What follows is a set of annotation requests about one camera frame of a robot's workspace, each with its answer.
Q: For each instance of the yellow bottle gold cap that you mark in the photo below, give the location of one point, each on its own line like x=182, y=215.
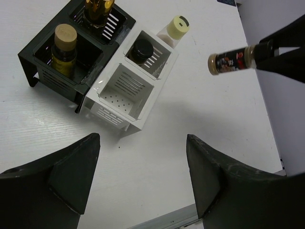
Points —
x=64, y=52

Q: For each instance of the brown spice bottle black cap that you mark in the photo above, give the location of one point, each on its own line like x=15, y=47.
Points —
x=141, y=51

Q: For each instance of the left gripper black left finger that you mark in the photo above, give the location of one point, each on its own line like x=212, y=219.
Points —
x=51, y=192

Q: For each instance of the amber bottle orange cap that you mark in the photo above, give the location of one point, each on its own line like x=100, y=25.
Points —
x=96, y=12

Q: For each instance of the white bottle yellow cap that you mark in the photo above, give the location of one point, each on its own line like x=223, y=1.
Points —
x=172, y=33

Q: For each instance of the black two-slot organizer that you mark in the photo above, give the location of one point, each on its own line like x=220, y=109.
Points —
x=95, y=47

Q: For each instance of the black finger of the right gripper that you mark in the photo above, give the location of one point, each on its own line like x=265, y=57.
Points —
x=283, y=52

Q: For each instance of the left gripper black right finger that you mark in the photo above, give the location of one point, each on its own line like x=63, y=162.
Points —
x=232, y=195

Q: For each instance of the white two-slot organizer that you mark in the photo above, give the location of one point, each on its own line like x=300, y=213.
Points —
x=124, y=93

